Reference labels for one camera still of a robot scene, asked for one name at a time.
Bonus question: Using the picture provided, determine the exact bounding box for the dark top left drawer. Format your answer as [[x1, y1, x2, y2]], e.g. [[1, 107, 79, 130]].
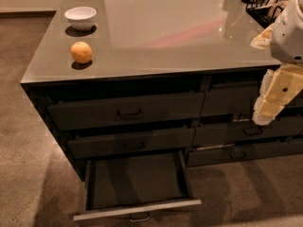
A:
[[47, 92, 205, 131]]

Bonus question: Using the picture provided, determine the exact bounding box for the dark top right drawer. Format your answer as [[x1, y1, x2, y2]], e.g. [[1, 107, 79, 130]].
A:
[[200, 79, 303, 117]]

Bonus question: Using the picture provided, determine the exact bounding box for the white bowl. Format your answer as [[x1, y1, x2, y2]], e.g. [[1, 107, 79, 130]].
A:
[[64, 7, 97, 31]]

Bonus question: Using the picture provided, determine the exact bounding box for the dark middle left drawer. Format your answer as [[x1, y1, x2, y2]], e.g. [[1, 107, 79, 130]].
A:
[[67, 128, 195, 159]]

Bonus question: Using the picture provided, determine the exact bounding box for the open bottom left drawer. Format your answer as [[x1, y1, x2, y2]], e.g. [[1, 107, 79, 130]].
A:
[[74, 150, 202, 227]]

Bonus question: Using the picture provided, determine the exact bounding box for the dark middle right drawer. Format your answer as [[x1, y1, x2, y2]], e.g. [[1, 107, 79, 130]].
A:
[[193, 116, 303, 146]]

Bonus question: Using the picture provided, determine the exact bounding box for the dark drawer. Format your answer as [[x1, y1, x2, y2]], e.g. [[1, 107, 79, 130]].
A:
[[200, 79, 303, 117], [67, 128, 195, 159], [193, 116, 303, 146], [187, 138, 303, 166], [47, 92, 205, 131]]

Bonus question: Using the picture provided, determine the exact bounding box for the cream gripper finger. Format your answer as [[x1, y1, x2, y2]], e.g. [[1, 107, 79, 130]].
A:
[[250, 25, 273, 49], [252, 63, 303, 126]]

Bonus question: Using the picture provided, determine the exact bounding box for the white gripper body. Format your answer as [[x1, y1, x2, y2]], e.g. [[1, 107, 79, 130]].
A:
[[270, 0, 303, 65]]

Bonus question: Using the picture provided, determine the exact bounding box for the orange fruit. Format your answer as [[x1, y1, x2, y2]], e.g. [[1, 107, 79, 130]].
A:
[[70, 42, 93, 63]]

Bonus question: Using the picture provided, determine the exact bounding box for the dark drawer cabinet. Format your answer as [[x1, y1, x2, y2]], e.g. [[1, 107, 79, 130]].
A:
[[21, 0, 303, 215]]

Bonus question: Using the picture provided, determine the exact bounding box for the dark bottom right drawer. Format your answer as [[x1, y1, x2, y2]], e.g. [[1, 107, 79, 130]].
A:
[[187, 138, 303, 166]]

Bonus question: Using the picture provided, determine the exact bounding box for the black wire basket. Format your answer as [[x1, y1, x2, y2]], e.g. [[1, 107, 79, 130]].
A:
[[243, 0, 290, 28]]

